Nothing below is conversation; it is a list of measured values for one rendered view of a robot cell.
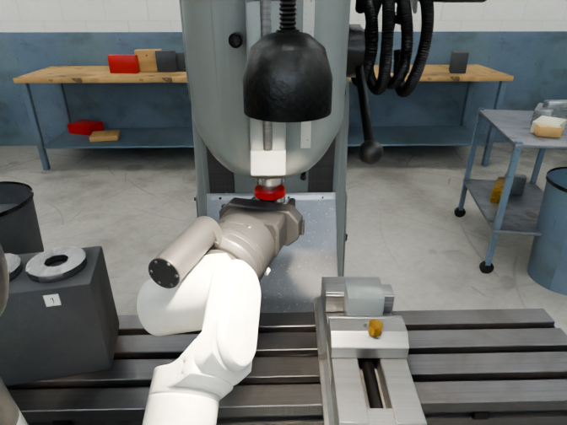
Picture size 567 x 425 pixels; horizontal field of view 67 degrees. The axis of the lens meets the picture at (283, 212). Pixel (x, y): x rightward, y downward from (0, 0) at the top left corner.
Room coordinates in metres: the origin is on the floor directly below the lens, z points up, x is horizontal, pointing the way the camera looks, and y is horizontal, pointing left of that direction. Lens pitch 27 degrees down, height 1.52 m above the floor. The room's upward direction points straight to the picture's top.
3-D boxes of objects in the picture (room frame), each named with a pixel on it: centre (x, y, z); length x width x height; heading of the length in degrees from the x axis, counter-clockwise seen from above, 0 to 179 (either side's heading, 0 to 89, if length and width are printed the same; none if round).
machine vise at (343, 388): (0.56, -0.14, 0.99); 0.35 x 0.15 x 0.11; 179
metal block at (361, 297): (0.59, -0.14, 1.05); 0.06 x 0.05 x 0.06; 89
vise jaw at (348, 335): (0.53, -0.14, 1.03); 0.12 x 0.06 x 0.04; 89
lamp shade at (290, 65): (0.35, 0.00, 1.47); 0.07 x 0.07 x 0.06
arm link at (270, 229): (0.50, 0.05, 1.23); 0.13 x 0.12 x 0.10; 73
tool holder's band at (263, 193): (0.58, 0.02, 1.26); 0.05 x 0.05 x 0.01
